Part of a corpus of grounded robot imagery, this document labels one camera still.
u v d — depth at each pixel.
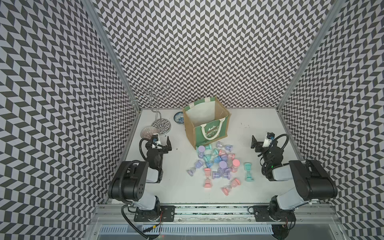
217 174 0.83
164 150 0.77
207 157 0.89
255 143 0.83
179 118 1.10
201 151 0.87
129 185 0.44
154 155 0.68
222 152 0.93
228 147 0.94
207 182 0.81
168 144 0.84
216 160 0.88
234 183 0.81
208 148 0.93
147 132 1.02
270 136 0.75
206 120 1.03
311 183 0.45
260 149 0.82
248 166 0.88
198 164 0.87
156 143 0.74
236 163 0.82
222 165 0.79
